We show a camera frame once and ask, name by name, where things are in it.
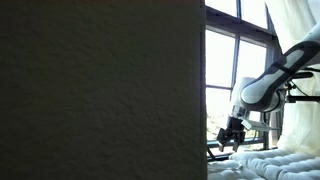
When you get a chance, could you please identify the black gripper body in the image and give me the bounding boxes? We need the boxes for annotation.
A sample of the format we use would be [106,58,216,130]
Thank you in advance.
[216,114,248,145]

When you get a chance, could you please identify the white tufted seat cushion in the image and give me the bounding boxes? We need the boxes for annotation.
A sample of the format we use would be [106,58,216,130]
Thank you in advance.
[229,148,320,180]
[207,159,266,180]

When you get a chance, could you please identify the white sheer curtain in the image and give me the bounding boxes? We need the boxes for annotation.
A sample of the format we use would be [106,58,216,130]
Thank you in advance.
[264,0,320,157]

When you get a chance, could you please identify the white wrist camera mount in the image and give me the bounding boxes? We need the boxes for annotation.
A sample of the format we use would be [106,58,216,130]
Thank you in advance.
[240,118,282,132]

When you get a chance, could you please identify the grey camera tripod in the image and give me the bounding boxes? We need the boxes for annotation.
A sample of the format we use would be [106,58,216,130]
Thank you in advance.
[259,70,320,151]

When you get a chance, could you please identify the dark window frame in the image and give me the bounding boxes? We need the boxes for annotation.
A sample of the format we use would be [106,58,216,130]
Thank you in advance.
[203,0,285,158]

